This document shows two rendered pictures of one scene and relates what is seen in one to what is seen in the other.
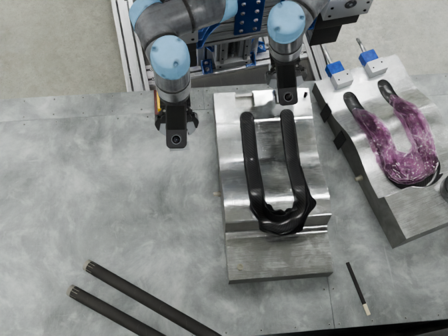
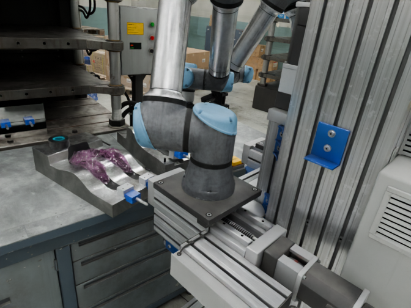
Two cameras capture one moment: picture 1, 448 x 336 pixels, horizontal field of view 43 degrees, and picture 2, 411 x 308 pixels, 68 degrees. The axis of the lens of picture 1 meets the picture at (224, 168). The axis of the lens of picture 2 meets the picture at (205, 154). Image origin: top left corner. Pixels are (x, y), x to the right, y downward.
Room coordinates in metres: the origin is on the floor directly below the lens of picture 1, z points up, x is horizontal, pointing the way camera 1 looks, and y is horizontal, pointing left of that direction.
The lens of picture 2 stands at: (1.82, -0.65, 1.49)
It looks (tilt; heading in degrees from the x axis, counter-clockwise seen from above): 25 degrees down; 149
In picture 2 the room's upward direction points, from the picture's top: 6 degrees clockwise
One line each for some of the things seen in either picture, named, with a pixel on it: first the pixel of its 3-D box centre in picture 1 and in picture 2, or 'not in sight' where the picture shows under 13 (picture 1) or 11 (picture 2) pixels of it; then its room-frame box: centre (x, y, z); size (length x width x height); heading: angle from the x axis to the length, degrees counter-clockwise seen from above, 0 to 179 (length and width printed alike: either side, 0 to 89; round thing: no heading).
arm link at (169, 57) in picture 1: (170, 63); not in sight; (0.60, 0.13, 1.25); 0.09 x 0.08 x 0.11; 29
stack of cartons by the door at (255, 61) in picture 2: not in sight; (260, 62); (-4.42, 4.45, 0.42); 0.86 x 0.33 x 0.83; 21
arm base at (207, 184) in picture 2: not in sight; (210, 170); (1.19, -0.25, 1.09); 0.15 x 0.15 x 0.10
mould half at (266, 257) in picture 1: (270, 179); (161, 142); (0.51, -0.12, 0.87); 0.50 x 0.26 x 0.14; 9
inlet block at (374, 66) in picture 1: (367, 56); (134, 197); (0.91, -0.38, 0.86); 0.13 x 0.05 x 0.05; 27
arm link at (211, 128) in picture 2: not in sight; (211, 131); (1.19, -0.26, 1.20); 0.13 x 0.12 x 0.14; 58
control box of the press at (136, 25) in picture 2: not in sight; (137, 119); (-0.22, -0.03, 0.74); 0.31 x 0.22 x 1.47; 99
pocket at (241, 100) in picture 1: (244, 102); not in sight; (0.72, -0.04, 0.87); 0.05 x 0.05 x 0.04; 9
